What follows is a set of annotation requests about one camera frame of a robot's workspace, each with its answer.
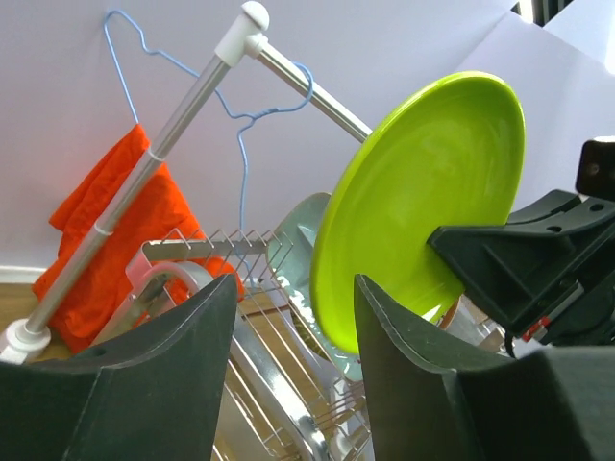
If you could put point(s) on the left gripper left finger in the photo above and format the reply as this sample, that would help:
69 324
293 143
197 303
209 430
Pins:
152 393

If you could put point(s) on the white clothes rack frame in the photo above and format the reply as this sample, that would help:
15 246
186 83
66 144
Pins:
26 338

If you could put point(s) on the pale blue rectangular dish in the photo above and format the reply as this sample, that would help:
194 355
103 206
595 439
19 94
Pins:
289 254

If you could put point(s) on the orange cloth on hanger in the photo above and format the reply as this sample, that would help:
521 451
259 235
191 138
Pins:
160 209

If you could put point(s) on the steel two-tier dish rack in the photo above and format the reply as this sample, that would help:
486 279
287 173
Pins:
280 400

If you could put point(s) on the lime green plate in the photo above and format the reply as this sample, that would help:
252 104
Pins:
451 154

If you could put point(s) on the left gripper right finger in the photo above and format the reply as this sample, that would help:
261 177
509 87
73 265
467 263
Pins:
432 396

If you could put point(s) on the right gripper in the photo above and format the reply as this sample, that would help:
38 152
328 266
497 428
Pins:
547 274

